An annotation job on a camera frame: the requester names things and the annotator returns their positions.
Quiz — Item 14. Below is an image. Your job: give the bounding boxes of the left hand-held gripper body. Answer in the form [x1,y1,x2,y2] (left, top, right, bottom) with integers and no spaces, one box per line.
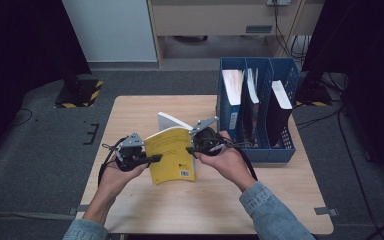
[114,131,147,173]

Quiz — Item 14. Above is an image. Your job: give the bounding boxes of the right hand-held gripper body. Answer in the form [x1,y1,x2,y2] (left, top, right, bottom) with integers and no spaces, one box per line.
[189,115,227,158]

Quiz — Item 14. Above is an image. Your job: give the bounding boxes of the yellow book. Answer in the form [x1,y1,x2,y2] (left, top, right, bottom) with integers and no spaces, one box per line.
[143,111,198,186]

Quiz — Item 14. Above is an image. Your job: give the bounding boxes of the blue file rack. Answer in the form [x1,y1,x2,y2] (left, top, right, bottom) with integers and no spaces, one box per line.
[215,56,300,164]

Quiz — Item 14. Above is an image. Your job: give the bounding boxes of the black book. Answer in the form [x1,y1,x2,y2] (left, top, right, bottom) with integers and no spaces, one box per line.
[266,79,294,148]

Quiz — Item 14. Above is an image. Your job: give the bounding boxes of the person's left hand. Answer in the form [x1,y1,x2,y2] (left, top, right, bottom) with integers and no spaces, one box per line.
[98,159,150,202]

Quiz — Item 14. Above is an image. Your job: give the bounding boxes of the person's right hand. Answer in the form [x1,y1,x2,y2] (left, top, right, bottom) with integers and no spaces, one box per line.
[195,130,258,193]

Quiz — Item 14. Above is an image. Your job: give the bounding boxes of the thick blue book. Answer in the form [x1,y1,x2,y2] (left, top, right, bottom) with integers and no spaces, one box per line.
[220,68,246,144]

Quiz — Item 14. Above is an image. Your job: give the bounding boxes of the striped stand base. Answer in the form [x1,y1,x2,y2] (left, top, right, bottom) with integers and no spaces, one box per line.
[294,81,333,109]
[53,78,105,110]

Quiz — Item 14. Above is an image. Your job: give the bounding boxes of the grey tape strip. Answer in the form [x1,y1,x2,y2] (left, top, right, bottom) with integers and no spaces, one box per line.
[313,206,340,217]
[67,204,90,216]

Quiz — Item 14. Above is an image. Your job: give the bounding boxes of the wooden desk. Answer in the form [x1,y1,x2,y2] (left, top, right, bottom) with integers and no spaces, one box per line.
[146,0,325,68]

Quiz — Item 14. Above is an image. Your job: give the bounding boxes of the grey vent grille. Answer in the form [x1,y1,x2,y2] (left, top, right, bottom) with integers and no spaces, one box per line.
[245,24,274,35]

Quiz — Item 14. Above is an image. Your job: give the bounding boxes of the pale panel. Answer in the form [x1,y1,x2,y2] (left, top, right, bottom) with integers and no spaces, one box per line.
[61,0,158,64]

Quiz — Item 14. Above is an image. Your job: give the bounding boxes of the black curtain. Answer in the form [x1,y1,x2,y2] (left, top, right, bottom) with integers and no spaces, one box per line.
[301,0,384,188]

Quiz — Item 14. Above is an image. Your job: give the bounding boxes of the left hand-held gripper cable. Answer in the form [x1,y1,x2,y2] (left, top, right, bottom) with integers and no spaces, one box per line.
[97,136,128,188]

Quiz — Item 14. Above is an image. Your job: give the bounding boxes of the hand-held gripper cable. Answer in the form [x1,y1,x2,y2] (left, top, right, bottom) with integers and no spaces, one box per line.
[97,136,128,188]
[213,137,260,183]

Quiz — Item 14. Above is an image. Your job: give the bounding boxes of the right hand-held gripper cable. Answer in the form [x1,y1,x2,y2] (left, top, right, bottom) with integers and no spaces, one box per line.
[213,137,260,183]

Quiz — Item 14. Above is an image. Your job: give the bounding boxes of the thin black floor cable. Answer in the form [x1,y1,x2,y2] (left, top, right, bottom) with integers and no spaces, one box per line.
[11,107,34,128]

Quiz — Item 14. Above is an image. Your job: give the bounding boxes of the black hanging cables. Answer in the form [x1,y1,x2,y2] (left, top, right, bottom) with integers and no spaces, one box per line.
[272,0,312,65]

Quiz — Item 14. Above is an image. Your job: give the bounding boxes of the long black floor cable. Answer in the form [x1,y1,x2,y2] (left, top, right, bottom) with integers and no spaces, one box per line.
[294,108,384,240]

